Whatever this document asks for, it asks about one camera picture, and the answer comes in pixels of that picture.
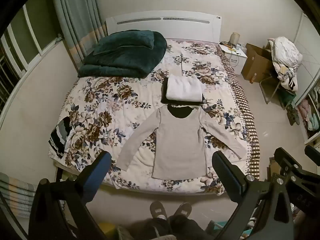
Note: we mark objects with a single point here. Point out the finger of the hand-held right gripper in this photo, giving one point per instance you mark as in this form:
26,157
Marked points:
313,155
287,161

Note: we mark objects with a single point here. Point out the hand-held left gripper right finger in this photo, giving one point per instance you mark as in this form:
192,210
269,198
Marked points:
225,177

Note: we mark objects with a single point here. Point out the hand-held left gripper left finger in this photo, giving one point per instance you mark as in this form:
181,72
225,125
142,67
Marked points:
97,177

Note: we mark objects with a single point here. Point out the grey long-sleeve shirt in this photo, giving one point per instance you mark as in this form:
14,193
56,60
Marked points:
178,145

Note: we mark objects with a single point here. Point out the folded clothes in wardrobe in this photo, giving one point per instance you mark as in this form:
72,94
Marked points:
308,115

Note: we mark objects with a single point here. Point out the pile of white clothes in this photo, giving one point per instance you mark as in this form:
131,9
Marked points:
285,52

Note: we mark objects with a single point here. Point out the pair of green slippers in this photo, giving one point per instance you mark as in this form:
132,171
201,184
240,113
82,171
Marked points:
292,115

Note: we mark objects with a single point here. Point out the person's right grey shoe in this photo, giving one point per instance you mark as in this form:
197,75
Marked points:
183,209

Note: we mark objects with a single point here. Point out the person's grey shoe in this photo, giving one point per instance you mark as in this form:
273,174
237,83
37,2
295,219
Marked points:
183,209
158,210

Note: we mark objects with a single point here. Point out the yellow plastic object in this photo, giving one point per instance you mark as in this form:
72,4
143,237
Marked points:
107,231

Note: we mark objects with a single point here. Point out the black white striped garment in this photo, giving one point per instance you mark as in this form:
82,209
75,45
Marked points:
58,137

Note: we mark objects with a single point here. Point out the brown checked bed skirt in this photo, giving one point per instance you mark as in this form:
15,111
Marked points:
250,120

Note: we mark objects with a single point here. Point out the person's right leg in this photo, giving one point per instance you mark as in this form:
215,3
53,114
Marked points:
187,227

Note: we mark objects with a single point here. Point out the person's leg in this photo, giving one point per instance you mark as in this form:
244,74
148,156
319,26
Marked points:
187,227
147,230

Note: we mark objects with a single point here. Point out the bed with floral cover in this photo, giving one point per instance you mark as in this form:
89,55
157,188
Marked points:
107,110

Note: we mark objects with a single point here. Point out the person's left grey shoe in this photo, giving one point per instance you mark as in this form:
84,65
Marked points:
158,210

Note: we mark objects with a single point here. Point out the person's left leg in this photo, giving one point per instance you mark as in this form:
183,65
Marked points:
147,230

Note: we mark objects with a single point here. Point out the green curtain with beige bands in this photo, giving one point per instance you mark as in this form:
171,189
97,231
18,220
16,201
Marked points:
15,195
77,17

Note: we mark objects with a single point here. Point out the small orange bottle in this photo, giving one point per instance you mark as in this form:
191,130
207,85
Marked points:
254,78

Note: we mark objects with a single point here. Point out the white folded garment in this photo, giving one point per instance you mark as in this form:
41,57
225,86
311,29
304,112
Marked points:
183,88

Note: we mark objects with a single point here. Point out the white wardrobe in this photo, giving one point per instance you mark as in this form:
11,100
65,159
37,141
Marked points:
306,55

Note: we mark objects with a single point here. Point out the black folded garment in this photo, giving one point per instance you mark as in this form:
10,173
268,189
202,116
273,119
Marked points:
163,97

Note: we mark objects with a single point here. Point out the brown cardboard box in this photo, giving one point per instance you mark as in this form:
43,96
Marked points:
255,62

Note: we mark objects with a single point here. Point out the white nightstand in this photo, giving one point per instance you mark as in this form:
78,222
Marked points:
237,58

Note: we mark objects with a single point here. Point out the dark green plush blanket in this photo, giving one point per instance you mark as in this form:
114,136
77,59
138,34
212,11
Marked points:
120,62

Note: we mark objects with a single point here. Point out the dark green plush pillow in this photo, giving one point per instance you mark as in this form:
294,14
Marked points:
122,42

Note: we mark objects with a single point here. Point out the white bed headboard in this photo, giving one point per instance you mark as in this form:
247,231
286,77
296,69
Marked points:
162,27

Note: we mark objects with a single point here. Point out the metal frame chair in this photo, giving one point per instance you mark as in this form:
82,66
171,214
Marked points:
271,87

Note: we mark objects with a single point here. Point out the window with white frame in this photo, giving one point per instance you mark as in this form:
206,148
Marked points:
22,45

